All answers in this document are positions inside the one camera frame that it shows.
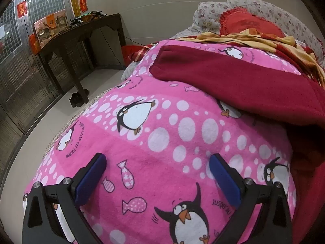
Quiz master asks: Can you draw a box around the dark shoe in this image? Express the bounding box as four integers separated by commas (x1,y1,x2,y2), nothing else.
69,93,81,108
77,89,89,105

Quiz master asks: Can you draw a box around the printed gift box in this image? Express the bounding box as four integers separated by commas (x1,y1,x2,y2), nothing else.
46,9,69,34
34,19,56,49

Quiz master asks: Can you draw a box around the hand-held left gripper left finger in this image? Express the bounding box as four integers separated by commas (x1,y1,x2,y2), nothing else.
22,153,107,244

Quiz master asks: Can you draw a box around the pink penguin print blanket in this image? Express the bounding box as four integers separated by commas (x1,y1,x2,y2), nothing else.
23,39,302,244

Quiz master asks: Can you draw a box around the dark wooden table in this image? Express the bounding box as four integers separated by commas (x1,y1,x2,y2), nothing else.
38,13,126,101

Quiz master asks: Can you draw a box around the yellow and red patterned blanket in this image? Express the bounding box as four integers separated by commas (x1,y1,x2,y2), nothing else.
175,28,325,87

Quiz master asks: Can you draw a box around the metal grille door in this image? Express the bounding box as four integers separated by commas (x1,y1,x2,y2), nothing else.
0,0,77,158

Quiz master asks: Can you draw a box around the black tool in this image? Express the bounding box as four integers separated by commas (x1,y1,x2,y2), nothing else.
89,10,107,20
70,17,85,28

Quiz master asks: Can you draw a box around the red heart-shaped pillow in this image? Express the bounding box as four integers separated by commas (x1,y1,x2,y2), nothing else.
219,8,286,38

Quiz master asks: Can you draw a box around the maroon garment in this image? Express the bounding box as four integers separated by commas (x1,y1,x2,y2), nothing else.
148,44,325,244

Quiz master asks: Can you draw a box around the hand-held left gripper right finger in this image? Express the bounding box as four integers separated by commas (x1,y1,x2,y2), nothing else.
209,153,295,244

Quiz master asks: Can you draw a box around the black cable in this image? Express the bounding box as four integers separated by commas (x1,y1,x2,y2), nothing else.
99,27,144,69

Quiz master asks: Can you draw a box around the red plastic tub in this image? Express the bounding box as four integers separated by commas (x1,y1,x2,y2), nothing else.
121,45,143,65

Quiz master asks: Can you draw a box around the floral pillow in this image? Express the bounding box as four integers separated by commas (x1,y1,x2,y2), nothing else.
192,1,229,35
226,0,322,49

